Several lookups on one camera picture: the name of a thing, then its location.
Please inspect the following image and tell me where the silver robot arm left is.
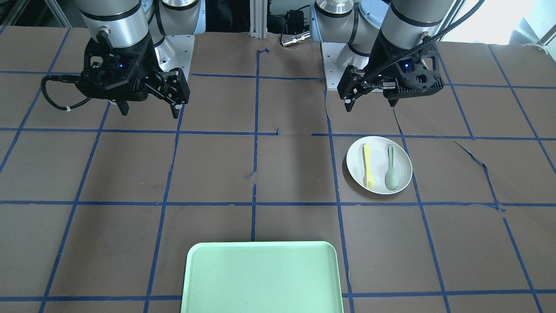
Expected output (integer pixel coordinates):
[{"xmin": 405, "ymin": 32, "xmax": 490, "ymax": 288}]
[{"xmin": 310, "ymin": 0, "xmax": 453, "ymax": 112}]

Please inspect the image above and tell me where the yellow plastic fork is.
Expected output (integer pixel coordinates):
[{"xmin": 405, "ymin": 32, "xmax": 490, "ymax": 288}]
[{"xmin": 363, "ymin": 144, "xmax": 374, "ymax": 190}]

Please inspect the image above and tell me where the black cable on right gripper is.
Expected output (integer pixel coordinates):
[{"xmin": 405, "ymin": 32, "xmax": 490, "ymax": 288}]
[{"xmin": 41, "ymin": 75, "xmax": 93, "ymax": 111}]

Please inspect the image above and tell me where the light green tray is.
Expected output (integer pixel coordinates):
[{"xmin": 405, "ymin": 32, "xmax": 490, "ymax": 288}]
[{"xmin": 180, "ymin": 240, "xmax": 344, "ymax": 313}]

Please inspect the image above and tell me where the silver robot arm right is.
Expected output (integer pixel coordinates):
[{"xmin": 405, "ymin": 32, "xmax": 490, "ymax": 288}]
[{"xmin": 76, "ymin": 0, "xmax": 206, "ymax": 119}]

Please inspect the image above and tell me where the white round plate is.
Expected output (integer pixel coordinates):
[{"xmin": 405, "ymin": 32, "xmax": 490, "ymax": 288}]
[{"xmin": 346, "ymin": 136, "xmax": 413, "ymax": 195}]

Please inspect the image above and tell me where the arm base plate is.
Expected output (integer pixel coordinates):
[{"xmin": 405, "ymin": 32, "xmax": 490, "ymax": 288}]
[
  {"xmin": 321, "ymin": 42, "xmax": 369, "ymax": 91},
  {"xmin": 155, "ymin": 34, "xmax": 196, "ymax": 79}
]

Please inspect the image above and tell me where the pale green plastic spoon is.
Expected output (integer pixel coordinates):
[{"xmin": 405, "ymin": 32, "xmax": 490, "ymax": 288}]
[{"xmin": 384, "ymin": 145, "xmax": 399, "ymax": 191}]

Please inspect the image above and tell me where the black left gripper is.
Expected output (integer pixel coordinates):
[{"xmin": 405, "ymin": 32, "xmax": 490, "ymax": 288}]
[{"xmin": 337, "ymin": 31, "xmax": 445, "ymax": 112}]

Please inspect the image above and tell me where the silver connector plug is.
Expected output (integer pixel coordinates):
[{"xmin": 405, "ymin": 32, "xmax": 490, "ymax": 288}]
[{"xmin": 280, "ymin": 30, "xmax": 311, "ymax": 48}]

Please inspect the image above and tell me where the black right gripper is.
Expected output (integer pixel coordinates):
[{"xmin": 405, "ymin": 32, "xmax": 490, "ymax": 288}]
[{"xmin": 76, "ymin": 34, "xmax": 190, "ymax": 119}]

